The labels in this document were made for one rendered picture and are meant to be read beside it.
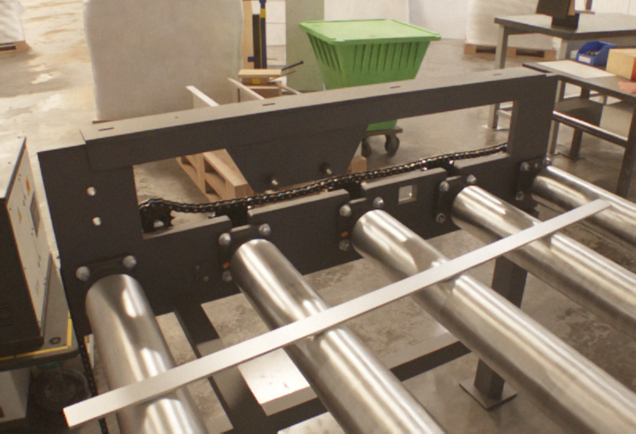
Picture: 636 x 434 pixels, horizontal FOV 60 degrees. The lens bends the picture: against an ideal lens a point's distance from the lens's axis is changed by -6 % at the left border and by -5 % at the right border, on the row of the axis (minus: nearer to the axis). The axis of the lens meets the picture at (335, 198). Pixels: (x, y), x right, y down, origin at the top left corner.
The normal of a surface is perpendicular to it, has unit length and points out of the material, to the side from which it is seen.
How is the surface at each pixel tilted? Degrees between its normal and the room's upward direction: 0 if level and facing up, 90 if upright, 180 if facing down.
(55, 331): 0
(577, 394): 42
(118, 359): 31
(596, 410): 48
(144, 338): 14
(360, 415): 53
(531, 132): 90
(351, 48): 101
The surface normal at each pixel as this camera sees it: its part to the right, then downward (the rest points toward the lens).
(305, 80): 0.00, 0.43
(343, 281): 0.01, -0.90
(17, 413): 0.36, 0.40
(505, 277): -0.87, 0.20
